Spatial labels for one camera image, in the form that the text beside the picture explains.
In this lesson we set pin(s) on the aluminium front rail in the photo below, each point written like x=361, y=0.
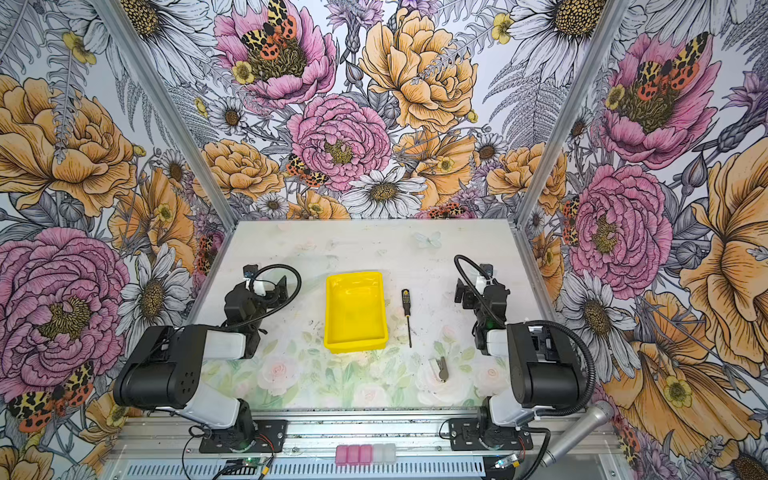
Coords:
x=309, y=434

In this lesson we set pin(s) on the yellow plastic bin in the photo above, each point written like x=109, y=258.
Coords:
x=355, y=319

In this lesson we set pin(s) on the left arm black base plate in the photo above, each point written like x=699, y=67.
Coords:
x=263, y=436

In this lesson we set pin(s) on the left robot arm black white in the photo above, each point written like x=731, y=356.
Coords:
x=163, y=371

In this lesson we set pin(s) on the pink white button block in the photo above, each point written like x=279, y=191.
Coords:
x=365, y=454

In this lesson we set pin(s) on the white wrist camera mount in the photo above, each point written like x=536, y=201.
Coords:
x=484, y=277
x=257, y=282

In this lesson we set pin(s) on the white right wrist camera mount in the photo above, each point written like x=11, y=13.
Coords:
x=484, y=277

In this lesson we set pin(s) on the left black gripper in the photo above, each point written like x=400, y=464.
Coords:
x=264, y=301

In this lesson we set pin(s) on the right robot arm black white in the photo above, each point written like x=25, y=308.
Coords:
x=551, y=372

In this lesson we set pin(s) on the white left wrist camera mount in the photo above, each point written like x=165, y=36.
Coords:
x=257, y=282

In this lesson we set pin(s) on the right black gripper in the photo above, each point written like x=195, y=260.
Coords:
x=475, y=301

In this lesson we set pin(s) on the small grey white clip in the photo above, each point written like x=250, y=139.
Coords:
x=439, y=368

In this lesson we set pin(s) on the black yellow screwdriver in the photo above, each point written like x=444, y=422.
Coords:
x=406, y=304

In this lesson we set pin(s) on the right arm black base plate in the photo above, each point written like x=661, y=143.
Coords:
x=474, y=434

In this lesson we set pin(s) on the silver microphone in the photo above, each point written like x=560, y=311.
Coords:
x=596, y=415

